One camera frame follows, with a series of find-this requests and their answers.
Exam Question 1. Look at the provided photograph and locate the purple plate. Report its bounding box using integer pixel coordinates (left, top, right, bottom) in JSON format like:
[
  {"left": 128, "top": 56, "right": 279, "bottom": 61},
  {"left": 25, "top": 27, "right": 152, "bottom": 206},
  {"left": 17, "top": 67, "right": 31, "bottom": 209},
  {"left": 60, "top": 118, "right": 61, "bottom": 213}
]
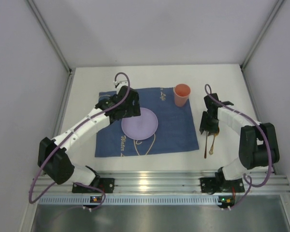
[{"left": 121, "top": 107, "right": 159, "bottom": 140}]

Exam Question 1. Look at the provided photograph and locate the blue cloth placemat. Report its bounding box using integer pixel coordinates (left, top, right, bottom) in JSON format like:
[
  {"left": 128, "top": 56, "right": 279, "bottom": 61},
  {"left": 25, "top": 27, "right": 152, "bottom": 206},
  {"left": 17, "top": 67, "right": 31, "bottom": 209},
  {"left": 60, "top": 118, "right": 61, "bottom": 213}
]
[{"left": 95, "top": 87, "right": 199, "bottom": 158}]

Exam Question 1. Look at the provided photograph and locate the gold spoon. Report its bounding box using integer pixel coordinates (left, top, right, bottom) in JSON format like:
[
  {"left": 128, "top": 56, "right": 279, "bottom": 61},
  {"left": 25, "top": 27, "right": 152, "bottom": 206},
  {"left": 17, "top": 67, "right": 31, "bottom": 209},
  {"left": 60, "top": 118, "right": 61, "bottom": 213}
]
[{"left": 209, "top": 130, "right": 220, "bottom": 155}]

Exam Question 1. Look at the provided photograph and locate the copper fork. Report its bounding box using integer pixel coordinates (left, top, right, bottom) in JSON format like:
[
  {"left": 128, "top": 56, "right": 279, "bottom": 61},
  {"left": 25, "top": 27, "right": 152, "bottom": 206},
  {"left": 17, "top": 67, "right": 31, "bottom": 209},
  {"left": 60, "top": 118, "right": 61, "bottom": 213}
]
[{"left": 204, "top": 132, "right": 208, "bottom": 159}]

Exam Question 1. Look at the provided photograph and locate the pink plastic cup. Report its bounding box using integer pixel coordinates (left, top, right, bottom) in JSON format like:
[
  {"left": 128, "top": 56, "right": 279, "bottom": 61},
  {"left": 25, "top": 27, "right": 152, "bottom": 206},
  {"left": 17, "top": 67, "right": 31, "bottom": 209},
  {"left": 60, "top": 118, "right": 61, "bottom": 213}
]
[{"left": 174, "top": 84, "right": 191, "bottom": 107}]

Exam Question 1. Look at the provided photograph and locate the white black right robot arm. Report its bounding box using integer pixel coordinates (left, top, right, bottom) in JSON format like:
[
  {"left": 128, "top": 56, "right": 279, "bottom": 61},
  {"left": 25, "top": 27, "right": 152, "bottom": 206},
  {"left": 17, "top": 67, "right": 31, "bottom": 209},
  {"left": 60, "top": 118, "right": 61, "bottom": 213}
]
[{"left": 199, "top": 93, "right": 280, "bottom": 189}]

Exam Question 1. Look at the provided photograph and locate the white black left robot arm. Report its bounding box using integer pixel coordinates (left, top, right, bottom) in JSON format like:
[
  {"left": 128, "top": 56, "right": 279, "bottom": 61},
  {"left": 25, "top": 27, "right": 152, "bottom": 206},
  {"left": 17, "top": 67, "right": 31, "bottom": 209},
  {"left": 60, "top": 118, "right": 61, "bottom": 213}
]
[{"left": 38, "top": 86, "right": 141, "bottom": 186}]

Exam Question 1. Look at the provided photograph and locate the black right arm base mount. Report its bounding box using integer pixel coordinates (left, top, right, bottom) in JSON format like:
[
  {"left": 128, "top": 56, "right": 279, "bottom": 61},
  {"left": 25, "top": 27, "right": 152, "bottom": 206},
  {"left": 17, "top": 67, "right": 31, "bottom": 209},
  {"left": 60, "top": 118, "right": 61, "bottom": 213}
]
[{"left": 200, "top": 177, "right": 245, "bottom": 195}]

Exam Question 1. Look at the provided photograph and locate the left corner aluminium post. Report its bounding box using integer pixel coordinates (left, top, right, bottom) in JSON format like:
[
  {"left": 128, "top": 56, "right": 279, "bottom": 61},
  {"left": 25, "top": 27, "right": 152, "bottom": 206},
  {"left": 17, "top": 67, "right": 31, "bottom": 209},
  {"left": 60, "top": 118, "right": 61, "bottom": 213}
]
[{"left": 26, "top": 0, "right": 73, "bottom": 73}]

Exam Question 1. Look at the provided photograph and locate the corner aluminium post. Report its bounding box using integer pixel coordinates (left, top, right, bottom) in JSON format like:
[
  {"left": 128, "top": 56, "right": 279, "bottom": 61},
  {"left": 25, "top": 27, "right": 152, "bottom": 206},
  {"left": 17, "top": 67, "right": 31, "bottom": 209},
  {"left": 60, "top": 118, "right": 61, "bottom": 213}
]
[
  {"left": 240, "top": 0, "right": 287, "bottom": 70},
  {"left": 26, "top": 0, "right": 73, "bottom": 73}
]

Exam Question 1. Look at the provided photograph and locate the aluminium rail frame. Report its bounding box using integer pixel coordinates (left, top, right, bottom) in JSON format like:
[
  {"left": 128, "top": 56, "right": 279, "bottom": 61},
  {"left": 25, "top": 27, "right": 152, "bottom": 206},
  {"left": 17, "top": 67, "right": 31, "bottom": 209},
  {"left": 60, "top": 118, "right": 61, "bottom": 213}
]
[{"left": 29, "top": 170, "right": 290, "bottom": 195}]

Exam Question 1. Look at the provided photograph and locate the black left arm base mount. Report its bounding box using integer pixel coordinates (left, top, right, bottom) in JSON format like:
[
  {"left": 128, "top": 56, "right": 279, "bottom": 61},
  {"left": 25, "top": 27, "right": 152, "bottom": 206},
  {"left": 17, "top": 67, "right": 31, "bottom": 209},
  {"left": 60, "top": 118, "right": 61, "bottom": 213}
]
[{"left": 72, "top": 177, "right": 115, "bottom": 193}]

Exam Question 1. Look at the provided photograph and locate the perforated cable duct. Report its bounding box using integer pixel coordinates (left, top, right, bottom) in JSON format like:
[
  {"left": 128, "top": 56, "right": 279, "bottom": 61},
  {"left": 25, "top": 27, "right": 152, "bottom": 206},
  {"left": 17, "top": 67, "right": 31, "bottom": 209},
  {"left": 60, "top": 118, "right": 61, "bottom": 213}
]
[{"left": 38, "top": 195, "right": 282, "bottom": 205}]

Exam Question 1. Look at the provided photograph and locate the right corner aluminium post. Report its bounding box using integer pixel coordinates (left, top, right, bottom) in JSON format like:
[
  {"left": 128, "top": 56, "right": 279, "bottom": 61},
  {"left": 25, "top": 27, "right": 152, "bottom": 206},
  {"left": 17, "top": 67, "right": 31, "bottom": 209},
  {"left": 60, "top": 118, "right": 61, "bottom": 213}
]
[{"left": 240, "top": 0, "right": 287, "bottom": 70}]

